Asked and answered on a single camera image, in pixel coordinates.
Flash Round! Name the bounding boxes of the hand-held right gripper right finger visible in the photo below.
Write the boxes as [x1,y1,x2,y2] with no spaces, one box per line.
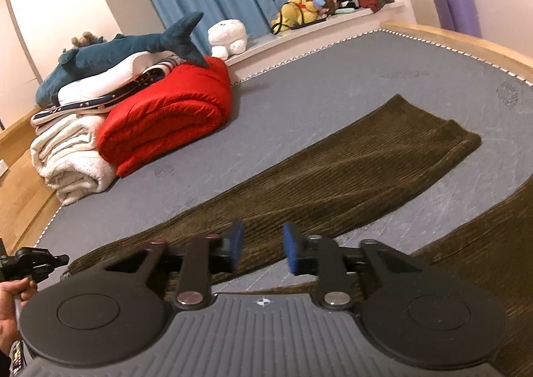
[282,222,423,312]

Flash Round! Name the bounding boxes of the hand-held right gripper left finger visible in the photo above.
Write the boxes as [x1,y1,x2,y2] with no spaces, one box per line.
[100,219,245,311]

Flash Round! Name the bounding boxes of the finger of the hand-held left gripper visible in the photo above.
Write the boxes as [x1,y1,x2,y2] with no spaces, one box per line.
[17,248,69,278]

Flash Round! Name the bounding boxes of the olive corduroy pants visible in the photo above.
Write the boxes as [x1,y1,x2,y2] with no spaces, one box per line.
[62,94,533,377]

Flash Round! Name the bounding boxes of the person's left hand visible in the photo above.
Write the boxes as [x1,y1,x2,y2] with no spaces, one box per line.
[0,277,39,348]

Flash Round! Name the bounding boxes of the white folded fleece blanket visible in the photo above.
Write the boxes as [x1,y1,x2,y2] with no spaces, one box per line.
[30,113,115,206]

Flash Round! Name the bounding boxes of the red folded quilt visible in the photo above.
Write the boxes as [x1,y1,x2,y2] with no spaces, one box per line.
[96,56,233,178]

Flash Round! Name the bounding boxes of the grey quilted mattress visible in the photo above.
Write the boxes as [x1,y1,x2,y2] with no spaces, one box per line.
[35,27,533,377]

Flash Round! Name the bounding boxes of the navy striped folded bedding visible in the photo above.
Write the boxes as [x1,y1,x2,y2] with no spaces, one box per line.
[31,56,186,126]

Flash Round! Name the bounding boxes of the white pillow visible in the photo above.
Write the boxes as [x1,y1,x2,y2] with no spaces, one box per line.
[56,51,176,105]

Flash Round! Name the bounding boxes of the white window sill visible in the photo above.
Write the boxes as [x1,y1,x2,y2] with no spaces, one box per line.
[225,1,404,70]

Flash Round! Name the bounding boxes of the white round plush toy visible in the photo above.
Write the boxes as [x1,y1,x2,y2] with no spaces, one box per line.
[207,19,249,59]

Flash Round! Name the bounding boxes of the blue shark plush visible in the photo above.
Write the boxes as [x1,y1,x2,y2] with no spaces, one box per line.
[35,11,210,105]

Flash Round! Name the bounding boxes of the brown plush toy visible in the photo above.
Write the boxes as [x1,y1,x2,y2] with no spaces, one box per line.
[71,31,103,49]

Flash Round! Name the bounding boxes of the purple yoga mat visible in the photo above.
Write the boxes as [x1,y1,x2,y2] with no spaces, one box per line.
[429,0,481,38]

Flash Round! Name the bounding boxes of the wooden bed frame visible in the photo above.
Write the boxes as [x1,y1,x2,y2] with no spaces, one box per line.
[0,20,533,253]

